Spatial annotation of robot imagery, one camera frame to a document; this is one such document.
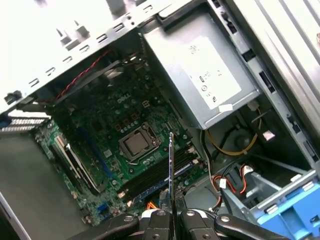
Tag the grey metal drive cage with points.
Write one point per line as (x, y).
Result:
(265, 185)

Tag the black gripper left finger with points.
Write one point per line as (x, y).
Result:
(157, 227)

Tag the grey power supply unit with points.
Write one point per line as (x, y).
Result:
(190, 82)

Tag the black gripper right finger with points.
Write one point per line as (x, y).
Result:
(192, 227)

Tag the green motherboard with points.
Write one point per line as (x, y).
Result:
(100, 117)

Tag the silver CPU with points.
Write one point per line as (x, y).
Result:
(136, 145)

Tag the black RAM slot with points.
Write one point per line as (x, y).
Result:
(152, 172)

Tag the black open PC case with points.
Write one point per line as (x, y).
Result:
(275, 37)

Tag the blue RAM stick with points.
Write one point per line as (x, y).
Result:
(171, 162)

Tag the black graphics card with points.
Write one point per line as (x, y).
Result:
(80, 165)

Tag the blue drive carrier latch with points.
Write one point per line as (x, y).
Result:
(295, 212)

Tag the CPU socket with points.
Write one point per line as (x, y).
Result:
(122, 147)

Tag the black case fan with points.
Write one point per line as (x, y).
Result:
(100, 77)

